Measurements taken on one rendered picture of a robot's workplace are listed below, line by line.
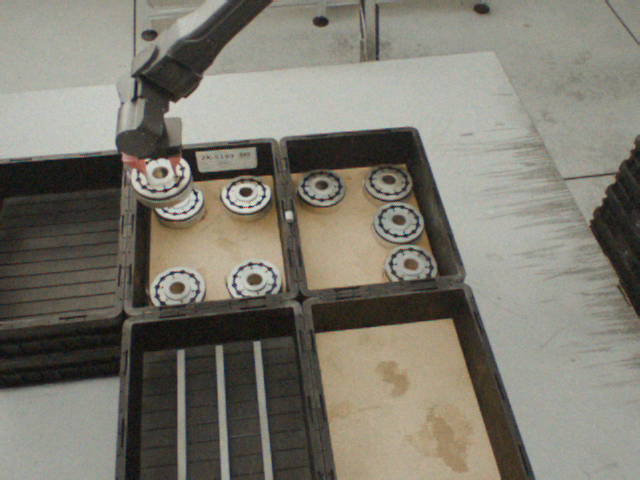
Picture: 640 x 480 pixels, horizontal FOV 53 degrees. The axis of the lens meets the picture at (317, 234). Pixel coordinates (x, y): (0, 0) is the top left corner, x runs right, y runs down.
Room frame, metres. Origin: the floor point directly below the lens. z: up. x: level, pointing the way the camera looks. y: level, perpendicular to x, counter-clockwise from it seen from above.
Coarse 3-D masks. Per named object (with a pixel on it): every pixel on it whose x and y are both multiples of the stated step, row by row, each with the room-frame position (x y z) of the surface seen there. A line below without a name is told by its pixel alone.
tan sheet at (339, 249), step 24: (360, 168) 0.99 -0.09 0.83; (360, 192) 0.92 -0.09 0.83; (312, 216) 0.85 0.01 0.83; (336, 216) 0.85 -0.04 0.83; (360, 216) 0.85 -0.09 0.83; (312, 240) 0.78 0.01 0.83; (336, 240) 0.79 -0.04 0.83; (360, 240) 0.79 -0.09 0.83; (312, 264) 0.72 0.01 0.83; (336, 264) 0.73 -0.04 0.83; (360, 264) 0.73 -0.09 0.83; (312, 288) 0.67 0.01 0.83
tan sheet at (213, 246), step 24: (216, 192) 0.90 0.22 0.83; (216, 216) 0.84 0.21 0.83; (264, 216) 0.84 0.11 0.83; (168, 240) 0.77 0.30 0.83; (192, 240) 0.77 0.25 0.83; (216, 240) 0.77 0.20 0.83; (240, 240) 0.78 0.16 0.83; (264, 240) 0.78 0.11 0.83; (168, 264) 0.71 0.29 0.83; (192, 264) 0.71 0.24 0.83; (216, 264) 0.72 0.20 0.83; (216, 288) 0.66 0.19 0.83
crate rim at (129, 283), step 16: (192, 144) 0.94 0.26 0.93; (208, 144) 0.95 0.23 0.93; (224, 144) 0.95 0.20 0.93; (240, 144) 0.95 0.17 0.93; (256, 144) 0.96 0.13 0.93; (272, 144) 0.95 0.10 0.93; (288, 224) 0.74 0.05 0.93; (128, 240) 0.69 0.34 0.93; (288, 240) 0.71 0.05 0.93; (128, 256) 0.66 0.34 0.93; (288, 256) 0.67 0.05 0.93; (128, 272) 0.62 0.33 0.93; (288, 272) 0.64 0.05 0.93; (128, 288) 0.59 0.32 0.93; (128, 304) 0.56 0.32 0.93; (176, 304) 0.56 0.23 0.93; (192, 304) 0.56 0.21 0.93; (208, 304) 0.56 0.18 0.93; (224, 304) 0.57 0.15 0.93; (240, 304) 0.57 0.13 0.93
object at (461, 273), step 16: (384, 128) 1.01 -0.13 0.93; (400, 128) 1.02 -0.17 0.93; (416, 128) 1.02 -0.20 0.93; (416, 144) 0.97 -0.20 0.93; (288, 176) 0.87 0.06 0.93; (432, 176) 0.88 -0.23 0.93; (288, 192) 0.82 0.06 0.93; (432, 192) 0.84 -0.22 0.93; (288, 208) 0.78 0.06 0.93; (448, 224) 0.76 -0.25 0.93; (448, 240) 0.72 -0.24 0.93; (304, 272) 0.64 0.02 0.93; (464, 272) 0.65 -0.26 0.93; (304, 288) 0.60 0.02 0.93; (336, 288) 0.61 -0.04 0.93; (352, 288) 0.61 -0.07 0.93; (368, 288) 0.61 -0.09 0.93; (384, 288) 0.61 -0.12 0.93
